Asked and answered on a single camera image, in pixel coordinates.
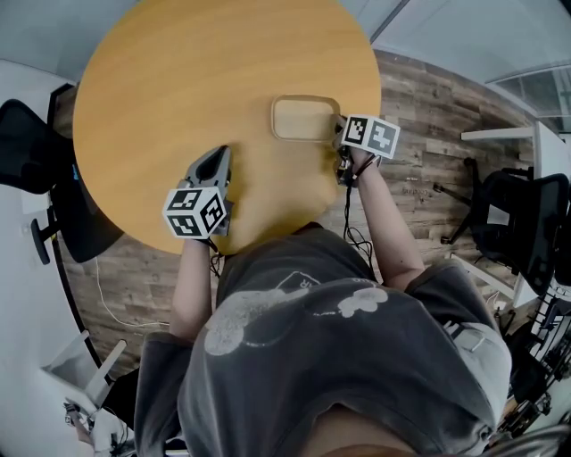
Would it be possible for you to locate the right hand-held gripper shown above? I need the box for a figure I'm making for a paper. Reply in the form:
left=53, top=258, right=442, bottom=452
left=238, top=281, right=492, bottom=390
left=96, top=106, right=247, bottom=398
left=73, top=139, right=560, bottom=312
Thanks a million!
left=332, top=114, right=401, bottom=187

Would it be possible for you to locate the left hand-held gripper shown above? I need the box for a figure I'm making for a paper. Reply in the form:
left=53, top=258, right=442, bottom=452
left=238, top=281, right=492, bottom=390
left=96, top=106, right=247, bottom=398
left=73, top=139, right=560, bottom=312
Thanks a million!
left=162, top=145, right=236, bottom=242

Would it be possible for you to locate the yellow rectangular tray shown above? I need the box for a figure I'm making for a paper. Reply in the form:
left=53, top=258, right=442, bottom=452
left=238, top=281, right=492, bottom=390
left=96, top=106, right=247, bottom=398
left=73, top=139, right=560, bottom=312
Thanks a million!
left=270, top=94, right=343, bottom=145

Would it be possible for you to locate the person's left forearm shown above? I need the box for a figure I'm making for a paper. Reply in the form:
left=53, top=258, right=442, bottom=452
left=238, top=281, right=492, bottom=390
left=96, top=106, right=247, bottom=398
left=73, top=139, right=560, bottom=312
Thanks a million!
left=169, top=238, right=220, bottom=344

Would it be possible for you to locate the person's right forearm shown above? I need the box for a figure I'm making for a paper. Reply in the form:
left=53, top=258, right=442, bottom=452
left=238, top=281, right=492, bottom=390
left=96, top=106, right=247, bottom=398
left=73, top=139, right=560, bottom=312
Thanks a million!
left=350, top=149, right=426, bottom=292

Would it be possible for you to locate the black wrist band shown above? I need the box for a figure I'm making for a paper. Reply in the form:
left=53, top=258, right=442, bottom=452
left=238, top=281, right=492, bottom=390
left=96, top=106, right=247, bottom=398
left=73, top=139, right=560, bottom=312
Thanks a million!
left=351, top=153, right=383, bottom=180

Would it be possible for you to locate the round wooden table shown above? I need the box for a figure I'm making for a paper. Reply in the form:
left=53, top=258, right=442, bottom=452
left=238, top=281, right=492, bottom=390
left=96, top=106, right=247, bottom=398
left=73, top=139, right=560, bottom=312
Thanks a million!
left=72, top=0, right=383, bottom=258

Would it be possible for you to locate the glass partition with blinds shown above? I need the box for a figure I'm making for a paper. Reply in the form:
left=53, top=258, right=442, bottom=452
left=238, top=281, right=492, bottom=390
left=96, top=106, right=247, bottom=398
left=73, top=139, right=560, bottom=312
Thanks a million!
left=368, top=0, right=571, bottom=131

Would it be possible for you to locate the black office chair with headrest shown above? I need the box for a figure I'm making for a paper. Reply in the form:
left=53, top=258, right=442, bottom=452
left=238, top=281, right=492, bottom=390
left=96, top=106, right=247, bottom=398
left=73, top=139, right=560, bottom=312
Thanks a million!
left=0, top=98, right=127, bottom=266

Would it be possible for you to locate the black mesh office chair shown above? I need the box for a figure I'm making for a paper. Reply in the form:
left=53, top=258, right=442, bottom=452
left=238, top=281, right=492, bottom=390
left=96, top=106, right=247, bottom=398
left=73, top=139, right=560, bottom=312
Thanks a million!
left=431, top=156, right=571, bottom=298
left=551, top=178, right=571, bottom=289

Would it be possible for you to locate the white office desk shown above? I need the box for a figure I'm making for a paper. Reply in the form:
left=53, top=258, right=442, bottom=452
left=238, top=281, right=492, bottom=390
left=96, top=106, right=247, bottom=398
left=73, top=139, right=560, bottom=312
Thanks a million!
left=449, top=120, right=571, bottom=310

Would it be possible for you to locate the person's grey printed t-shirt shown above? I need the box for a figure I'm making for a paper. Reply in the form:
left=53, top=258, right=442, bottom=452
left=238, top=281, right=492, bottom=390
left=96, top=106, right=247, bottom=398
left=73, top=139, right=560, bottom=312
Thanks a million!
left=133, top=221, right=514, bottom=457

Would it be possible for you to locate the small white desk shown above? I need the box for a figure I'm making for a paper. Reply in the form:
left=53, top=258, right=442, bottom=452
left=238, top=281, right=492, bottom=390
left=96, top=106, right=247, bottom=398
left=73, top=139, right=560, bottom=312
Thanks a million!
left=39, top=328, right=129, bottom=408

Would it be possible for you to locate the dark equipment clutter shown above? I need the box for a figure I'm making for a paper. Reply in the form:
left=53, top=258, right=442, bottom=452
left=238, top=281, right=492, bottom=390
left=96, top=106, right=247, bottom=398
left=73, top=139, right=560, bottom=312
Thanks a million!
left=502, top=294, right=571, bottom=444

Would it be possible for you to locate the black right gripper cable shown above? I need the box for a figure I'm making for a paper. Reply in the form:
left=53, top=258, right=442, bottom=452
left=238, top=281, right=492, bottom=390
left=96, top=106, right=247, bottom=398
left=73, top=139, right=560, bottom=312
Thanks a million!
left=342, top=180, right=377, bottom=274

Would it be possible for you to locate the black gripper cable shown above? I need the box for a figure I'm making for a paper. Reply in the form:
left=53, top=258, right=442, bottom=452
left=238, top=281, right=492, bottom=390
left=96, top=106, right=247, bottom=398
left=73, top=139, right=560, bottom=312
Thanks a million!
left=206, top=238, right=225, bottom=278
left=342, top=180, right=377, bottom=274

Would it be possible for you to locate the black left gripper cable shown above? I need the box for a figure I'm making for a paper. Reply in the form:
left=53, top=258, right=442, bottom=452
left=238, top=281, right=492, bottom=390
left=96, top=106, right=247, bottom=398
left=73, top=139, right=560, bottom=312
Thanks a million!
left=206, top=238, right=225, bottom=278

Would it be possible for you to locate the thin white floor cable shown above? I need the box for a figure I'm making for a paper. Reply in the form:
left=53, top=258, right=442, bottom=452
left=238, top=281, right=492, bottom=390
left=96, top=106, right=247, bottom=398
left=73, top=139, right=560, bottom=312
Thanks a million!
left=94, top=256, right=171, bottom=330

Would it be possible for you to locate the light grey shoulder strap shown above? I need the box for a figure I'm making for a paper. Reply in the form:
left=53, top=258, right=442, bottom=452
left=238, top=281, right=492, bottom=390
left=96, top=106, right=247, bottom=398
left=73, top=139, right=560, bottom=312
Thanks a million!
left=445, top=320, right=513, bottom=405

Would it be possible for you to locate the tangle of cables and gadgets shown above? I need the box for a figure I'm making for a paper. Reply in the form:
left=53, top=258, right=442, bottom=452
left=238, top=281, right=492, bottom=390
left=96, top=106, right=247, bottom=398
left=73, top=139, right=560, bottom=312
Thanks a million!
left=62, top=400, right=131, bottom=457

